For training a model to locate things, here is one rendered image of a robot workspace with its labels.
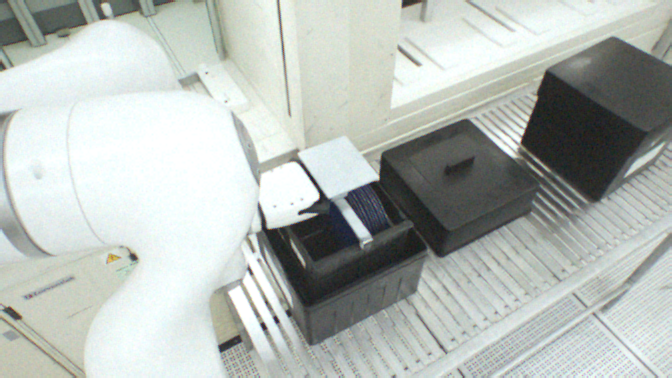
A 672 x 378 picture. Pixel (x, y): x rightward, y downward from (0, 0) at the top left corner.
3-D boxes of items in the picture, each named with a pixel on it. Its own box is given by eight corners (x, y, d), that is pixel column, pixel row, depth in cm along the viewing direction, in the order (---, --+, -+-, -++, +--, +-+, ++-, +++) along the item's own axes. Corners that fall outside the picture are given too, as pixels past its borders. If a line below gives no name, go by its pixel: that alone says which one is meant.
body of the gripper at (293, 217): (241, 202, 84) (298, 179, 88) (264, 243, 79) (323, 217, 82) (234, 173, 79) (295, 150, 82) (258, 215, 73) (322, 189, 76)
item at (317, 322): (257, 250, 113) (247, 205, 100) (358, 206, 121) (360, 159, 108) (309, 348, 97) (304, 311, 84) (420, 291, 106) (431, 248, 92)
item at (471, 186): (440, 259, 111) (450, 226, 101) (374, 178, 128) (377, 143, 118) (532, 211, 120) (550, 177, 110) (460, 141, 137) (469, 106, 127)
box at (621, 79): (598, 205, 122) (646, 133, 102) (515, 141, 137) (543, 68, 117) (661, 161, 132) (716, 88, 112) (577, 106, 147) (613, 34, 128)
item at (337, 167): (270, 242, 110) (254, 142, 86) (347, 210, 116) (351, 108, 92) (318, 328, 96) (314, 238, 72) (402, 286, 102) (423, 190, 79)
